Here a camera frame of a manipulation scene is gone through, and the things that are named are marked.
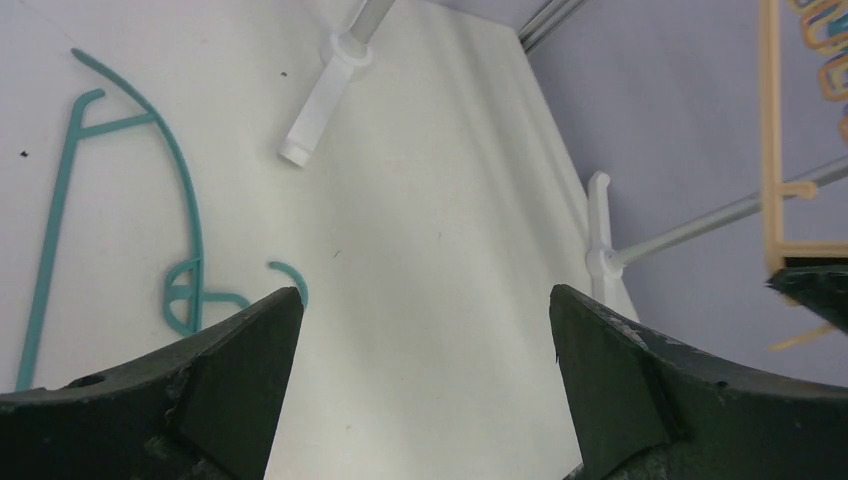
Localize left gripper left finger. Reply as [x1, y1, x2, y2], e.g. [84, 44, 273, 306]
[1, 287, 304, 479]

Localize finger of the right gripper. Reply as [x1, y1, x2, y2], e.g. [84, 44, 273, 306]
[767, 264, 847, 334]

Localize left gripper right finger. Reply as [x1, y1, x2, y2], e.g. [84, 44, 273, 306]
[549, 285, 847, 479]

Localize peach plastic hanger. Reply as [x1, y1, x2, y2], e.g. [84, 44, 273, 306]
[758, 0, 848, 352]

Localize teal plastic hanger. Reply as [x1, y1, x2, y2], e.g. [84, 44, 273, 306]
[14, 47, 310, 393]

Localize orange wavy hanger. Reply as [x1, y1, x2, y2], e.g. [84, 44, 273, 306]
[799, 22, 847, 144]

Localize yellow wavy hanger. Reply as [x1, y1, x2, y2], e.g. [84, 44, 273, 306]
[787, 0, 847, 25]

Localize white garment rack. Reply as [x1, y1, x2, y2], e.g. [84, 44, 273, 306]
[278, 1, 847, 308]

